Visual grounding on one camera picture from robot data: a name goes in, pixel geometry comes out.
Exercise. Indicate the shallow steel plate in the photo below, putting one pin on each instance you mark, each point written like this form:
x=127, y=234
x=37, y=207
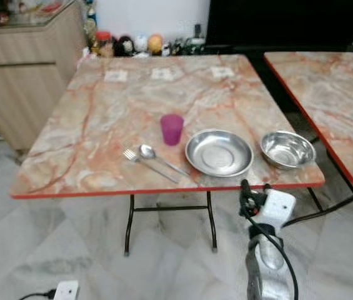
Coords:
x=219, y=153

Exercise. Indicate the green white mug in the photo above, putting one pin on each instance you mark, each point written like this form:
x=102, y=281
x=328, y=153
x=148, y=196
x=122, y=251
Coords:
x=195, y=45

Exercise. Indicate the orange round figurine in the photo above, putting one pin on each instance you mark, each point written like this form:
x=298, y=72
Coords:
x=155, y=44

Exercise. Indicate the steel spoon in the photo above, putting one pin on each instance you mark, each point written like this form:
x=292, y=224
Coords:
x=146, y=150

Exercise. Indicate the steel bowl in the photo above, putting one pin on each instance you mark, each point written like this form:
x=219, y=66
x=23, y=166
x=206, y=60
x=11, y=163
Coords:
x=288, y=150

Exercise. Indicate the marble pattern folding table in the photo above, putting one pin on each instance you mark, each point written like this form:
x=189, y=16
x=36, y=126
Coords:
x=101, y=125

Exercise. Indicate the steel fork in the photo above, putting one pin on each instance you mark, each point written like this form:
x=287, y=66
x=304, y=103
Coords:
x=131, y=154

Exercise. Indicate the purple plastic cup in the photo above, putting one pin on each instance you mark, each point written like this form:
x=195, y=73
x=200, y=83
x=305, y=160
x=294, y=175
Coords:
x=172, y=130

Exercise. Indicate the red lid jar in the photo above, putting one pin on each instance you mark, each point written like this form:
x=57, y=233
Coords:
x=104, y=44

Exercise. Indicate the black plush figure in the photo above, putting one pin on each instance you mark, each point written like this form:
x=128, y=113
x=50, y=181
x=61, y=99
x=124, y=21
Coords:
x=125, y=45

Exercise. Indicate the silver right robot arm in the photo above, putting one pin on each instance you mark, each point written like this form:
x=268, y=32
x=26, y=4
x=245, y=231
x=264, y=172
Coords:
x=267, y=265

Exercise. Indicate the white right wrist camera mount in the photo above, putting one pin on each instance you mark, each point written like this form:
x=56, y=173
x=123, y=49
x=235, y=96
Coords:
x=277, y=206

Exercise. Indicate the white round figurine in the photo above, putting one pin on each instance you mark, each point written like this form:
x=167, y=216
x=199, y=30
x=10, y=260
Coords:
x=140, y=42

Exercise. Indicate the marble folding table red edge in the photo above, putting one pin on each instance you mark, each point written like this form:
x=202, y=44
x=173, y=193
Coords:
x=332, y=94

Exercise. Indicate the black television screen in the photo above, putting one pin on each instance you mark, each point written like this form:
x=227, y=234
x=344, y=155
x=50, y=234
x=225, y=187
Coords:
x=282, y=22

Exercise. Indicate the gold blue trophy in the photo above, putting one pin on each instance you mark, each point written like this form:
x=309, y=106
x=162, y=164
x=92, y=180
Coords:
x=90, y=20

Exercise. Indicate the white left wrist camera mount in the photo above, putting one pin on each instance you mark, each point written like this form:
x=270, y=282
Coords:
x=67, y=290

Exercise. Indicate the white paper label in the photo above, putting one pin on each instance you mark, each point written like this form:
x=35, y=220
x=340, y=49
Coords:
x=115, y=75
x=162, y=74
x=222, y=72

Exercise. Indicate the light wooden cabinet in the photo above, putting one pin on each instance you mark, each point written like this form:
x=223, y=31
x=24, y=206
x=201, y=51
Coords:
x=32, y=81

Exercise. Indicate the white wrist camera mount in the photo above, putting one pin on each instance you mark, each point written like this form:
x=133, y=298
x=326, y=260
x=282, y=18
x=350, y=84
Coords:
x=67, y=290
x=277, y=206

